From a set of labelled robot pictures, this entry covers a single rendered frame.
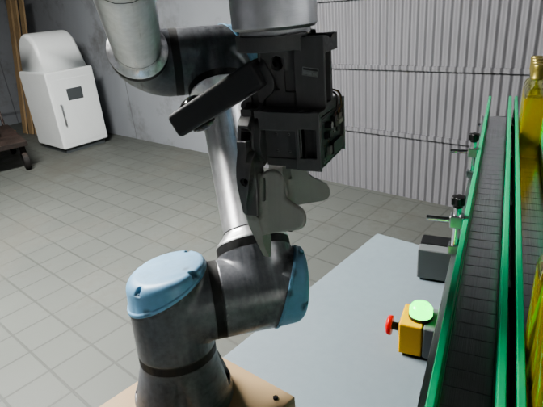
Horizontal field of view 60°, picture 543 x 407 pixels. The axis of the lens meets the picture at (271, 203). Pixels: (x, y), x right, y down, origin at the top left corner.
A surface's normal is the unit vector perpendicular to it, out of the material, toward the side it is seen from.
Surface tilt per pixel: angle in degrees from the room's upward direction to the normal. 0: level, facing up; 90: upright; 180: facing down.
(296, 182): 99
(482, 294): 0
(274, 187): 80
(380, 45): 90
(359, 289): 0
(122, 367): 0
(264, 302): 73
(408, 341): 90
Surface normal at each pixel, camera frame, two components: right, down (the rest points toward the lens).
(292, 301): 0.27, 0.17
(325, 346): -0.08, -0.91
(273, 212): -0.43, 0.23
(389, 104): -0.65, 0.36
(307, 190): -0.34, 0.55
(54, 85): 0.76, 0.21
